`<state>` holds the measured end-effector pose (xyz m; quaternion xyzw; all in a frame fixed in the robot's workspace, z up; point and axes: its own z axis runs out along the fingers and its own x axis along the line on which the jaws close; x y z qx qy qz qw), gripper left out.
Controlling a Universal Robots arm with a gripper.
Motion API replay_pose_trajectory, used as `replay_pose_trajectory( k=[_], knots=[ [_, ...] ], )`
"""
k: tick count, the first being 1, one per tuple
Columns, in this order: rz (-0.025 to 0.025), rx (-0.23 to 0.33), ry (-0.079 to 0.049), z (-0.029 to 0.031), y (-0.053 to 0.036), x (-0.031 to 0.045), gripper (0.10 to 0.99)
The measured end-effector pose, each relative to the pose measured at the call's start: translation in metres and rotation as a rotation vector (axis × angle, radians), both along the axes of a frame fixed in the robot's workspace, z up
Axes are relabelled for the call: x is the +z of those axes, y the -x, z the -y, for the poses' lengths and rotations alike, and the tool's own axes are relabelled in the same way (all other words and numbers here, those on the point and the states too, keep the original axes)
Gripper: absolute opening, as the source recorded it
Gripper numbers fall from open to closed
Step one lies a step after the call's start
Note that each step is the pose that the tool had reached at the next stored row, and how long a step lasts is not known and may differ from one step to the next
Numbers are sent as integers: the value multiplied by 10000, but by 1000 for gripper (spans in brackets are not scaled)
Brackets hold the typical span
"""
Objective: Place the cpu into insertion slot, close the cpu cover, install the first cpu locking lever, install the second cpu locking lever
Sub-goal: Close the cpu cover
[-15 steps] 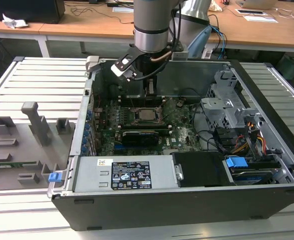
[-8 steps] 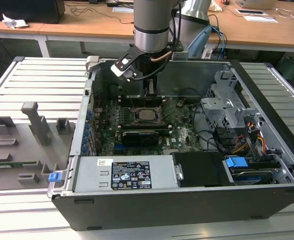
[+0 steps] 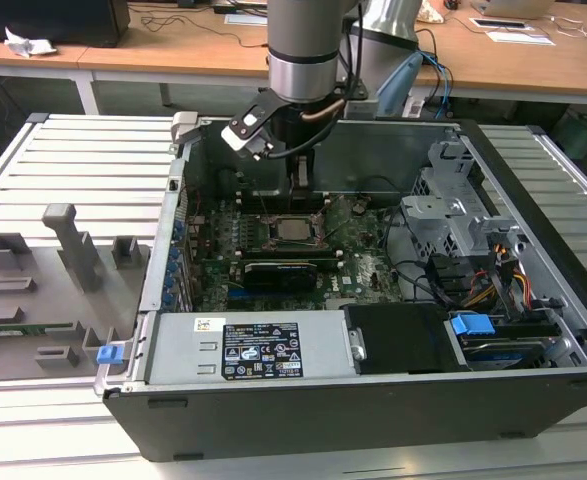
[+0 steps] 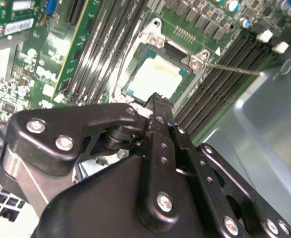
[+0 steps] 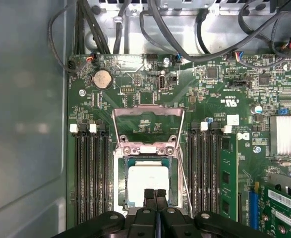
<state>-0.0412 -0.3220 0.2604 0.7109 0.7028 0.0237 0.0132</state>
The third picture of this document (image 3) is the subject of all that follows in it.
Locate grey power supply with label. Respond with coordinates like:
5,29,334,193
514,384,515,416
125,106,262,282
142,310,369,386

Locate green bag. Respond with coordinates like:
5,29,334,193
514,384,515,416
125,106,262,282
552,107,587,161

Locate black computer box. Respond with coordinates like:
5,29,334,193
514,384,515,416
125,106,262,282
0,0,132,50

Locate green RAM stick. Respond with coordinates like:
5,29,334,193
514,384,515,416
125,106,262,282
0,322,77,335

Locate beige crumpled cloth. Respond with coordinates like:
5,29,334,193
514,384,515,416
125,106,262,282
421,0,447,25

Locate CPU socket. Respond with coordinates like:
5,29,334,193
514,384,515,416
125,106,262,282
265,212,332,251

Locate white paper sheet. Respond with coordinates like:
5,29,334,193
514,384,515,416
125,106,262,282
486,29,557,47
224,13,269,27

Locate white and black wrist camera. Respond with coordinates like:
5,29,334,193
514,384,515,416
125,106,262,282
221,92,280,162

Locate black graphics card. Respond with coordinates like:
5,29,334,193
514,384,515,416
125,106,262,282
241,259,319,294

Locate wooden desk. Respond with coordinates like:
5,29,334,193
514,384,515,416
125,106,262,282
77,0,587,109
0,38,99,117

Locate black drive cables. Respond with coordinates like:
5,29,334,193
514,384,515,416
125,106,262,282
425,252,474,306

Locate blue cable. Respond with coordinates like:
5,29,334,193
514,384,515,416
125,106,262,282
419,49,455,120

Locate white power adapter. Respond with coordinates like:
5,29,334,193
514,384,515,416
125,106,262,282
402,94,428,119

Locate grey parts rack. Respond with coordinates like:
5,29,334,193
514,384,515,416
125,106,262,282
0,202,152,381

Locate black cable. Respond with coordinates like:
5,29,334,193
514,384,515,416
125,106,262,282
356,175,407,202

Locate crumpled white paper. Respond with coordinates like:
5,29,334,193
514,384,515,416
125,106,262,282
3,25,59,57

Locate silver metal drive cage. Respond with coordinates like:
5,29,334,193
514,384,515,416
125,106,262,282
400,139,529,281

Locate hard disk in blue carrier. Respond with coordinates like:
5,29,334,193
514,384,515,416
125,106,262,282
447,310,564,372

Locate CPU with silver top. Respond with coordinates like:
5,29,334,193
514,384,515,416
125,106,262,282
277,218,311,241

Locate copper coloured hose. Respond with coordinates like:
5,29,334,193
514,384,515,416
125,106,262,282
298,97,347,127

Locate black RAM slot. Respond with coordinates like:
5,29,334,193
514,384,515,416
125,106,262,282
236,201,330,214
236,192,330,204
242,247,338,257
242,254,342,267

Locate blue plastic latch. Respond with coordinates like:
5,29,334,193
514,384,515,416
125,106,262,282
95,343,126,367

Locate black and grey PC case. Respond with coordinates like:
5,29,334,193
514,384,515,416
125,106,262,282
95,112,587,464

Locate grey case latch handle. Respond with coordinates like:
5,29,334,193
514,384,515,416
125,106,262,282
170,110,200,146

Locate green motherboard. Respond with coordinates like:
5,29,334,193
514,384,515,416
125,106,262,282
185,192,409,314

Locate silver laptop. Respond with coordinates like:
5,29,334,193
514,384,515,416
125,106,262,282
470,0,557,19

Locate thin metal locking lever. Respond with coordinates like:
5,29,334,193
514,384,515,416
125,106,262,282
271,239,328,249
251,179,272,224

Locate yellow power wires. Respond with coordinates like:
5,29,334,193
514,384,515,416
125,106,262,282
465,272,530,307

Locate black plastic shroud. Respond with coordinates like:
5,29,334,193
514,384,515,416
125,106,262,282
343,302,470,377

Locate metal socket cover frame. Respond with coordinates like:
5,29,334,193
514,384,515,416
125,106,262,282
311,196,359,245

